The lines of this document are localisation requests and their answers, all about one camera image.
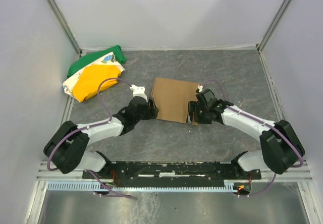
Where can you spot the green cloth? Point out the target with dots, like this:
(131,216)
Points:
(89,58)

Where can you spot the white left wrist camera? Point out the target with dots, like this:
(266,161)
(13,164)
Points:
(138,93)

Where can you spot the metal front shelf sheet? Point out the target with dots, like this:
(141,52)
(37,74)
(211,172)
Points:
(280,204)

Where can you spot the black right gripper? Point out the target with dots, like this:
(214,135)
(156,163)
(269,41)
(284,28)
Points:
(193,111)

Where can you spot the right aluminium corner post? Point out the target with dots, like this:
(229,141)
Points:
(273,25)

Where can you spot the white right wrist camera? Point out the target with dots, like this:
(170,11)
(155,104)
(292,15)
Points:
(200,87)

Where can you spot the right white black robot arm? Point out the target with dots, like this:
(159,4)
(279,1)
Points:
(280,147)

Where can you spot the white patterned cloth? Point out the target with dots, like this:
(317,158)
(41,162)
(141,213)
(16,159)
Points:
(107,83)

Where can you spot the yellow cloth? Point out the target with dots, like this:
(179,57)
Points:
(87,85)

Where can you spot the brown cardboard box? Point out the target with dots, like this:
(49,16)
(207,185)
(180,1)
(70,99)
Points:
(171,98)

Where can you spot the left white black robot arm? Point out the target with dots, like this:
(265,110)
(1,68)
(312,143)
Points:
(66,150)

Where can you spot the aluminium corner post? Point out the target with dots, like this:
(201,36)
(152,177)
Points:
(273,25)
(64,25)

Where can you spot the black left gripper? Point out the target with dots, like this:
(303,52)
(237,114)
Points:
(152,107)

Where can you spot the light blue cable duct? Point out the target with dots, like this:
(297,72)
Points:
(96,186)

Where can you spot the left aluminium corner post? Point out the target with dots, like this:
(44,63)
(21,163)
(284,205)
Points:
(64,25)

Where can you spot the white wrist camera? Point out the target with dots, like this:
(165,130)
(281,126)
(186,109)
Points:
(138,93)
(200,87)

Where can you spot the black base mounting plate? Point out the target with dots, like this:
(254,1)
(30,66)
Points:
(174,174)

